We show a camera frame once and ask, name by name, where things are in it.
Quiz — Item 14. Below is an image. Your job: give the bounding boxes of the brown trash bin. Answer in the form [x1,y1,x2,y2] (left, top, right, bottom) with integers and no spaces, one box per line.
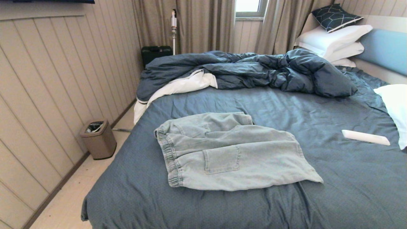
[79,119,117,160]

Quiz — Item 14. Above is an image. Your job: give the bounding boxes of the dark patterned cushion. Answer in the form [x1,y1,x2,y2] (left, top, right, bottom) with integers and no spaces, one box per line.
[311,3,364,33]

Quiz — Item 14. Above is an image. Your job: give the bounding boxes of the beige curtain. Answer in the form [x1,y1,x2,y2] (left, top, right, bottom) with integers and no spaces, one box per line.
[132,0,236,54]
[254,0,334,55]

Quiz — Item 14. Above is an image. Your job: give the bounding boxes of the bed with blue sheet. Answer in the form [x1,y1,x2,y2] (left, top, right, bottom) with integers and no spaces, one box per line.
[81,68,407,229]

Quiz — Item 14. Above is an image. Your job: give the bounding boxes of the white flat bar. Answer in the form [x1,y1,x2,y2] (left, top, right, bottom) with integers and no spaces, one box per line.
[342,129,390,146]

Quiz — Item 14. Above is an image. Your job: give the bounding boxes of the black hard case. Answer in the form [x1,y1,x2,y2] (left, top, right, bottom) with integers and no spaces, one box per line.
[141,46,173,68]

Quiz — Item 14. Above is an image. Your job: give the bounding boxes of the grey framed window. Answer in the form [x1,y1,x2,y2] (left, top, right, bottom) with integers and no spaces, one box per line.
[235,0,268,21]

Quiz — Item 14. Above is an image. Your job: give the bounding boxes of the beige bed headboard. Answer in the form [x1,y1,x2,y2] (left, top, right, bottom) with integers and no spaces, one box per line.
[300,13,407,85]

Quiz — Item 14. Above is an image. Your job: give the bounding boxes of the white stick vacuum cleaner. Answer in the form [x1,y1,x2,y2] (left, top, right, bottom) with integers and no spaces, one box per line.
[171,9,177,55]

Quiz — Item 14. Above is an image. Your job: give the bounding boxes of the light blue headboard pad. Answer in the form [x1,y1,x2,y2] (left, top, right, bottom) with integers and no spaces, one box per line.
[356,29,407,76]

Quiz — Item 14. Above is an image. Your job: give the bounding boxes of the white bed linen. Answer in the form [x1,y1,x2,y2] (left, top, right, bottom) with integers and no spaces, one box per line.
[133,69,218,124]

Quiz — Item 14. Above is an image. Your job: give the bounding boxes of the large white pillow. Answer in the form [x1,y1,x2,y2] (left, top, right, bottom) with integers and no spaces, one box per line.
[295,25,373,58]

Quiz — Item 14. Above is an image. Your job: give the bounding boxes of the black wall television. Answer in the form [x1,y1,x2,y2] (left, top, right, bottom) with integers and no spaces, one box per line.
[13,0,95,4]

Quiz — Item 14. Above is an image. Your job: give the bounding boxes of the light blue denim shorts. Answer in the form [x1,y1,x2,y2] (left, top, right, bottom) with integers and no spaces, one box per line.
[154,112,324,191]

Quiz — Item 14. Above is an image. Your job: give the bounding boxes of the dark blue crumpled duvet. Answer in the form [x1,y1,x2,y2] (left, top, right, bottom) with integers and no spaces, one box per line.
[136,48,358,102]

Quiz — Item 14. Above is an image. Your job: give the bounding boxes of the black and white bin bag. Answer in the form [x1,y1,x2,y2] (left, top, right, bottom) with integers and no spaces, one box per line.
[86,122,104,133]

